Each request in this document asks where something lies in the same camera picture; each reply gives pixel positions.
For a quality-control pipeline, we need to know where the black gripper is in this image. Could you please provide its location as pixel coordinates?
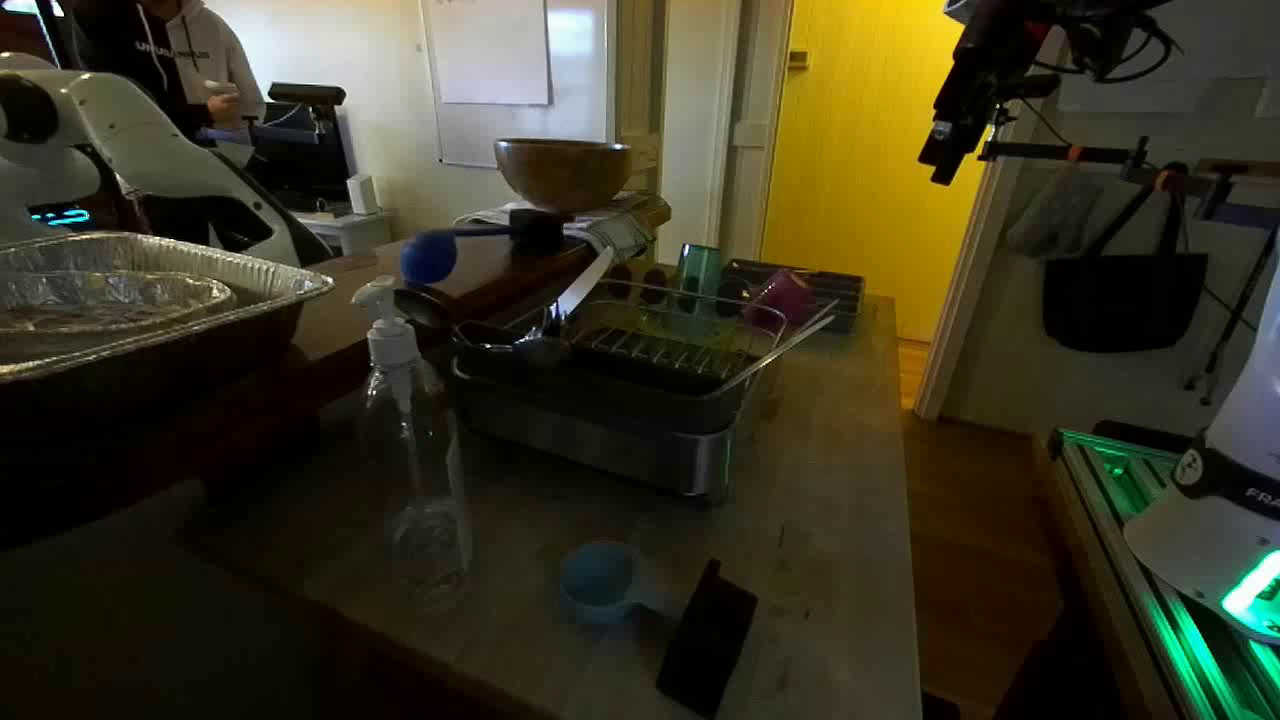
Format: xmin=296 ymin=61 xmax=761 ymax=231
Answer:
xmin=914 ymin=0 xmax=1063 ymax=189

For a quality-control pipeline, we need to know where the blue plastic cup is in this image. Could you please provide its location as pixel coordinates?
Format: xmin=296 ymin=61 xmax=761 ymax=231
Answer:
xmin=670 ymin=242 xmax=730 ymax=321

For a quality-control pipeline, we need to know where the purple plastic cup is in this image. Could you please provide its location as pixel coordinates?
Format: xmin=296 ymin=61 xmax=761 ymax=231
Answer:
xmin=744 ymin=267 xmax=817 ymax=333

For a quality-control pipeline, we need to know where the stainless steel dish rack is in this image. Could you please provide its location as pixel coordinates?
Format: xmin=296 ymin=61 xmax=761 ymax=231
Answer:
xmin=444 ymin=251 xmax=873 ymax=504

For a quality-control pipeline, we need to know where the blue round dish brush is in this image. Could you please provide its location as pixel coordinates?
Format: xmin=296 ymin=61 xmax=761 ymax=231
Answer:
xmin=397 ymin=219 xmax=523 ymax=291

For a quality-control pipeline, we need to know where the grey hanging cloth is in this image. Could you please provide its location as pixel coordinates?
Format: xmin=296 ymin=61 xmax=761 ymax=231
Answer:
xmin=1001 ymin=174 xmax=1118 ymax=261

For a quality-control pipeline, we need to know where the black hanging bag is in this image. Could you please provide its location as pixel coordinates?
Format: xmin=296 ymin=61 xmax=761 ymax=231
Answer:
xmin=1034 ymin=186 xmax=1212 ymax=358

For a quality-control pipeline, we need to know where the wooden bowl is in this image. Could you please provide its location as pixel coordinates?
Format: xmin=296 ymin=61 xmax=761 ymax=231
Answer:
xmin=493 ymin=135 xmax=635 ymax=218

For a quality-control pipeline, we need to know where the brown wooden cutting board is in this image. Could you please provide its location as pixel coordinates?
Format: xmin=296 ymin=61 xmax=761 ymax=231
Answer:
xmin=397 ymin=231 xmax=603 ymax=345

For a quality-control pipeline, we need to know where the white device with green light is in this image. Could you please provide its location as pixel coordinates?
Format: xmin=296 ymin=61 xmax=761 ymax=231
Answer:
xmin=1118 ymin=263 xmax=1280 ymax=649

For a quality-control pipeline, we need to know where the green lit shelf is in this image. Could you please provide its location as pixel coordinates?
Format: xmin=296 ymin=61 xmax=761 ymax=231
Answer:
xmin=1048 ymin=425 xmax=1280 ymax=720

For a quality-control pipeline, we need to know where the black rectangular block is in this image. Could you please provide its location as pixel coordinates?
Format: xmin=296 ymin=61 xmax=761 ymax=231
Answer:
xmin=650 ymin=556 xmax=761 ymax=720

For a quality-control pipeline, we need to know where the blue measuring scoop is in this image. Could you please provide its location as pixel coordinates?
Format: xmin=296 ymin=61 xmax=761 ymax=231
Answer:
xmin=557 ymin=537 xmax=681 ymax=631

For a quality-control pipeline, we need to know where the small white table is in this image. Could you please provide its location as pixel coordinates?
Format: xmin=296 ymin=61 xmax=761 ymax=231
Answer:
xmin=293 ymin=206 xmax=401 ymax=263

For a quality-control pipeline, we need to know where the clear spray bottle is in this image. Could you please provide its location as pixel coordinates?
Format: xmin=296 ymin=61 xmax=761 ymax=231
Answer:
xmin=346 ymin=273 xmax=481 ymax=613

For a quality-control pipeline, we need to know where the black printer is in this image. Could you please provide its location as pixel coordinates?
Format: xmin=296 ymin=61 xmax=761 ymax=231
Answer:
xmin=244 ymin=79 xmax=358 ymax=218

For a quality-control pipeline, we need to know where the person in grey hoodie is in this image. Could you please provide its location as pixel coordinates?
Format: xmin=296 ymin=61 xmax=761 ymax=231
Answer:
xmin=57 ymin=0 xmax=270 ymax=144

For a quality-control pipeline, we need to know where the aluminium foil tray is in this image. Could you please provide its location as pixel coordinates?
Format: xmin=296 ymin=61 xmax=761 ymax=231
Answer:
xmin=0 ymin=227 xmax=340 ymax=392

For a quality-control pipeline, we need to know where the dark brown box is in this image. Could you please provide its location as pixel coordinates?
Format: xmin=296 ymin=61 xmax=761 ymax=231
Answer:
xmin=0 ymin=301 xmax=326 ymax=552

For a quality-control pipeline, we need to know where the black camera rig bar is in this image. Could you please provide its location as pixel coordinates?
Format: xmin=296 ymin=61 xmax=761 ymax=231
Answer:
xmin=976 ymin=133 xmax=1280 ymax=191

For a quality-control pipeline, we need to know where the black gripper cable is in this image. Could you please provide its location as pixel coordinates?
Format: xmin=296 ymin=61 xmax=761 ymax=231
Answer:
xmin=1056 ymin=0 xmax=1184 ymax=87

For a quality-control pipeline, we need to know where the white wall board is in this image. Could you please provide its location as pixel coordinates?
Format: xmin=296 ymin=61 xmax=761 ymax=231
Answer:
xmin=418 ymin=0 xmax=557 ymax=111

